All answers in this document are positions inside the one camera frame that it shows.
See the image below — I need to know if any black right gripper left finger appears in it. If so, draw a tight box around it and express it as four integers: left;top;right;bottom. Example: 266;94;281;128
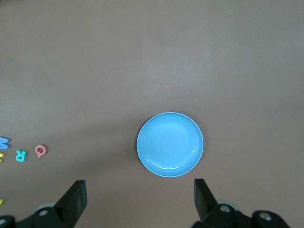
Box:
18;180;87;228

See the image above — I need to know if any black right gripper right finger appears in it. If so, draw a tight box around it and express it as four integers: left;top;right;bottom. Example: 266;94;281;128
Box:
191;178;253;228

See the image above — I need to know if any pink foam letter Q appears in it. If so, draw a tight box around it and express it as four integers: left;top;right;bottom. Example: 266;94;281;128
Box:
34;144;49;158

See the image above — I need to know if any teal foam letter R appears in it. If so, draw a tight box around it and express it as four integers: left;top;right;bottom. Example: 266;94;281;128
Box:
15;149;28;162

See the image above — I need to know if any blue foam letter M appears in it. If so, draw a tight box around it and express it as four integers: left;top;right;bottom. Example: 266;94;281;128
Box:
0;136;11;150

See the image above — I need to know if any blue round plate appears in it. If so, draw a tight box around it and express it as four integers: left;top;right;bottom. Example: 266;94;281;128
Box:
136;111;204;178

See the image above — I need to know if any brown table cover sheet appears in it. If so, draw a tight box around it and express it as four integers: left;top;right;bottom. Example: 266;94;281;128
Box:
0;0;304;228

